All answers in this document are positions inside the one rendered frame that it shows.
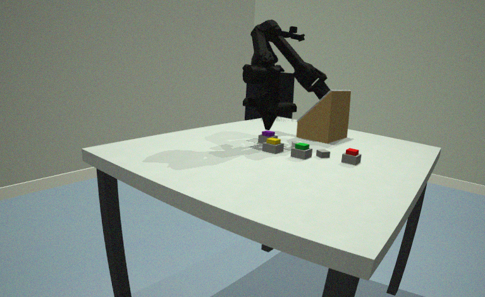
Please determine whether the yellow button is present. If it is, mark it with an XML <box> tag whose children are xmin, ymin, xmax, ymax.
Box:
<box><xmin>262</xmin><ymin>138</ymin><xmax>284</xmax><ymax>154</ymax></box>

